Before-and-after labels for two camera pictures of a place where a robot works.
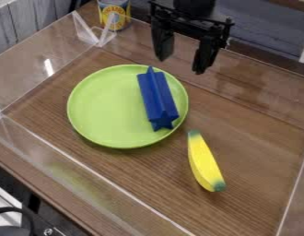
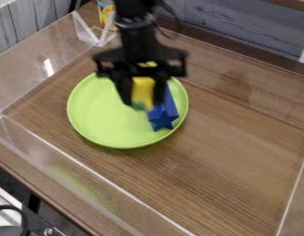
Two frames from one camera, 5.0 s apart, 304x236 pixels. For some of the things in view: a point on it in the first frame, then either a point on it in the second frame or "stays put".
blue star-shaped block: [157, 100] stays put
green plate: [106, 109] stays put
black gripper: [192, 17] -> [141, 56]
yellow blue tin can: [116, 14] stays put
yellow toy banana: [204, 163] -> [142, 88]
